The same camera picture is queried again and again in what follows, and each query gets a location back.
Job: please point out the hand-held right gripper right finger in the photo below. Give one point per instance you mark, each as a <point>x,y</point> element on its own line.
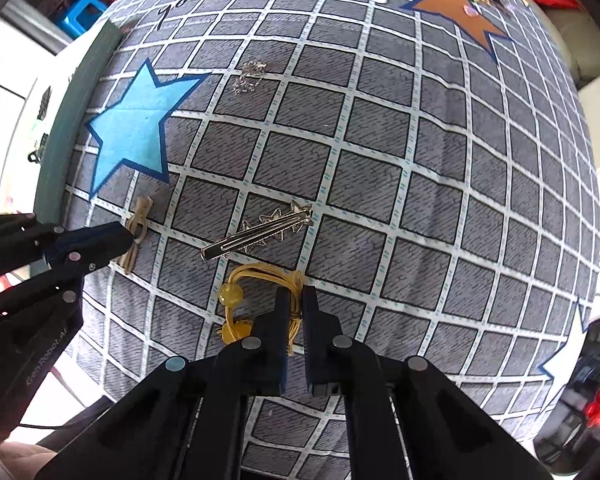
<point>312,320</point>

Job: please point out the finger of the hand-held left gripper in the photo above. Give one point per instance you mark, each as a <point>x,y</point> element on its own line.
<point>87,266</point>
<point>100,237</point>

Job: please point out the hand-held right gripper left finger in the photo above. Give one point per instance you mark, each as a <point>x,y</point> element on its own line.
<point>280,320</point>

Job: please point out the small beige hair clip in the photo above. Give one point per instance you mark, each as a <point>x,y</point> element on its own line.
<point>142,210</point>

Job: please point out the white tray with green rim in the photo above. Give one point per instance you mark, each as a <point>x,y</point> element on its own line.
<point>70,125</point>

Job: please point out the person's left hand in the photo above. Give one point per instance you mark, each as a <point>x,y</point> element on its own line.
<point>10,457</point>

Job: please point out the silver star hair clip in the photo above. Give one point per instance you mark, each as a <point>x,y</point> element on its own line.
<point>240,242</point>

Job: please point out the long black hair clip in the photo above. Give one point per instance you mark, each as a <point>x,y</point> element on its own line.
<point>45,102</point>

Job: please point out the grey checked star tablecloth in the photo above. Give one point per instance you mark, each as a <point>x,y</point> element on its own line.
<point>430,185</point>

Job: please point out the blue plastic stool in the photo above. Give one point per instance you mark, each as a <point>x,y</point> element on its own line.
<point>75,20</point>

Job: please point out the white washing machine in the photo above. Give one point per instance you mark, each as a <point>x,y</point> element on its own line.
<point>580,410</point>

